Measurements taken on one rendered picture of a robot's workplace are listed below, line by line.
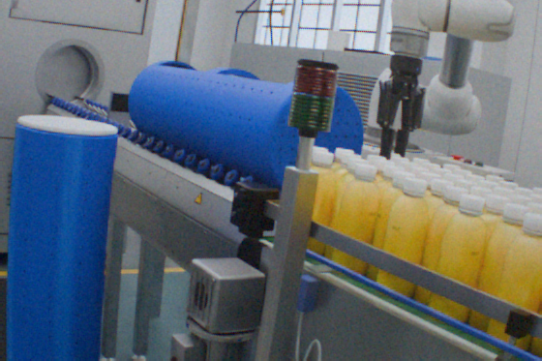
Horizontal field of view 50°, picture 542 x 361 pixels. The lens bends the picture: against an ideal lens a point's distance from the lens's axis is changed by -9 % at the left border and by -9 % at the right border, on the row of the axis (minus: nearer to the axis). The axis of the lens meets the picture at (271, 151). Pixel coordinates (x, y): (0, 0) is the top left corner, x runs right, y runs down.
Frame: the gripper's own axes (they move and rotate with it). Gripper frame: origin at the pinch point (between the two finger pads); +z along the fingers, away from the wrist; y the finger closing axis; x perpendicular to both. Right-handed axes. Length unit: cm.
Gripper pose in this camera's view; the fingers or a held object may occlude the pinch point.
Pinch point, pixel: (393, 144)
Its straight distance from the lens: 143.7
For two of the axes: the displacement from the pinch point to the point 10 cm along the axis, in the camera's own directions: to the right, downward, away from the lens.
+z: -1.5, 9.8, 1.2
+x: 5.5, 1.8, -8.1
